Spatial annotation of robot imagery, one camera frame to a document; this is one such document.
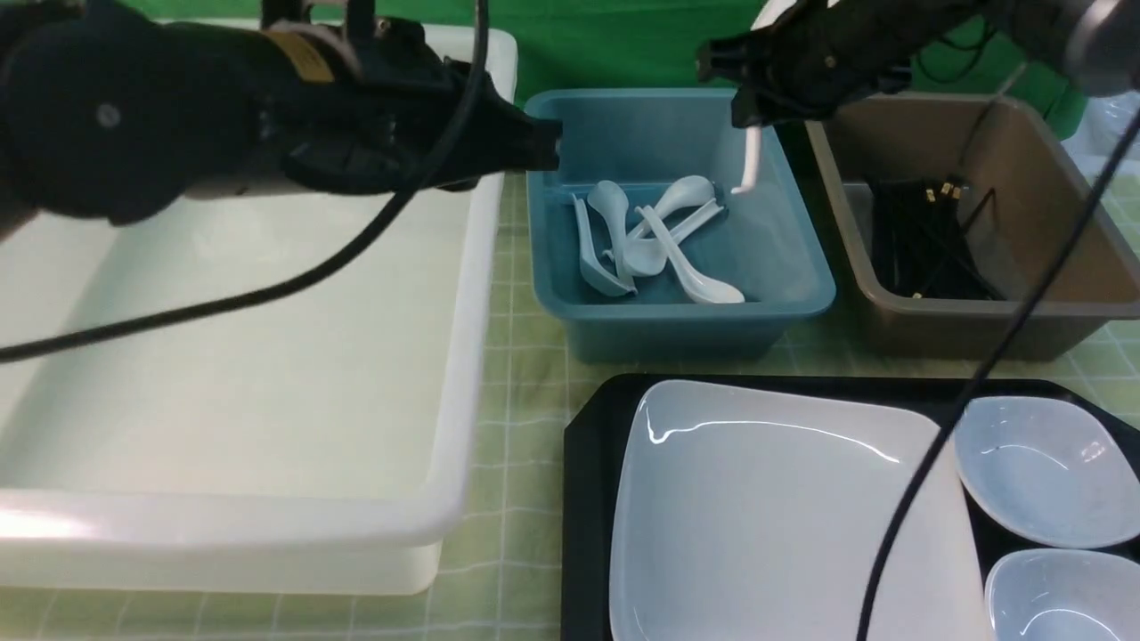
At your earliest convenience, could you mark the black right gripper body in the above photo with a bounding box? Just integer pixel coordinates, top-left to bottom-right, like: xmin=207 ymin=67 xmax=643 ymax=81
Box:
xmin=697 ymin=1 xmax=917 ymax=127

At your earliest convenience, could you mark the white ceramic soup spoon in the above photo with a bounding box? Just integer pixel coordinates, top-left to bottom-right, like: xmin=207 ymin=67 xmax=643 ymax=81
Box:
xmin=732 ymin=125 xmax=764 ymax=194

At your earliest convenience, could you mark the white bowl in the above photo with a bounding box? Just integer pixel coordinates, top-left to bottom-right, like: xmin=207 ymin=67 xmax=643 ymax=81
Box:
xmin=953 ymin=396 xmax=1139 ymax=550
xmin=985 ymin=547 xmax=1139 ymax=640

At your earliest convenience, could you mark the large white square plate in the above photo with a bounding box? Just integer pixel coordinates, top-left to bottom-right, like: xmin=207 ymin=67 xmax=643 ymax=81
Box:
xmin=609 ymin=380 xmax=938 ymax=640

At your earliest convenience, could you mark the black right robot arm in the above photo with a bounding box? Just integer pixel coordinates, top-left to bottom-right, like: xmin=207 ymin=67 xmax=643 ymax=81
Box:
xmin=697 ymin=1 xmax=1139 ymax=127

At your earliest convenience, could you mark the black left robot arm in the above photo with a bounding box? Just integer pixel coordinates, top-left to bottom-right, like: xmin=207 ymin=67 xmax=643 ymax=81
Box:
xmin=3 ymin=1 xmax=562 ymax=226

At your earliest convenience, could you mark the white spoon top in bin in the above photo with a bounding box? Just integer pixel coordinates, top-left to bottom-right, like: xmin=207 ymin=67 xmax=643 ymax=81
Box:
xmin=648 ymin=175 xmax=717 ymax=219

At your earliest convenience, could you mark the teal plastic bin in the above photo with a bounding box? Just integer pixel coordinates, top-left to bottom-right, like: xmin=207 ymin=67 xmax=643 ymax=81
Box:
xmin=526 ymin=88 xmax=834 ymax=362

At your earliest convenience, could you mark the brown plastic bin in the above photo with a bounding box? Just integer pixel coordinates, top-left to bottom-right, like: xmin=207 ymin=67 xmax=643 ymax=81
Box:
xmin=806 ymin=94 xmax=1088 ymax=360

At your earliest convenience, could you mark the green backdrop cloth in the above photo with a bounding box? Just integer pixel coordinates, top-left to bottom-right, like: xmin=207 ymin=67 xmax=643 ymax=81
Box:
xmin=125 ymin=0 xmax=1127 ymax=175

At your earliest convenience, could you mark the black chopsticks pile in bin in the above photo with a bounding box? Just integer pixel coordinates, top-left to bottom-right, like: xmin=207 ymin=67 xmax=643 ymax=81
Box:
xmin=866 ymin=175 xmax=1005 ymax=301

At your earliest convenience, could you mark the clear plastic object at right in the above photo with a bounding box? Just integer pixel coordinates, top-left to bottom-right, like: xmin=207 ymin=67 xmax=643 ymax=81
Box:
xmin=1082 ymin=91 xmax=1139 ymax=157

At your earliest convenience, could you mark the large white plastic tub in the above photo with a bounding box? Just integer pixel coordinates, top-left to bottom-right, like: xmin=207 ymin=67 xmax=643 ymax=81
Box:
xmin=0 ymin=21 xmax=519 ymax=597

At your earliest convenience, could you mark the black serving tray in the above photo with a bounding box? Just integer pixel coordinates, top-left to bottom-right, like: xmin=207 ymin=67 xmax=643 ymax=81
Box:
xmin=559 ymin=373 xmax=1139 ymax=640

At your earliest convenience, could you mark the green checked tablecloth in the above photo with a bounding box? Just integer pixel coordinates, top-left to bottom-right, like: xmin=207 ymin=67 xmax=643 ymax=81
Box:
xmin=3 ymin=178 xmax=1137 ymax=640

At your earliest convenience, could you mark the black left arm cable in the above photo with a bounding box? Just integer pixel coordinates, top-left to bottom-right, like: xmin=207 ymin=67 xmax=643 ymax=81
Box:
xmin=0 ymin=0 xmax=491 ymax=364

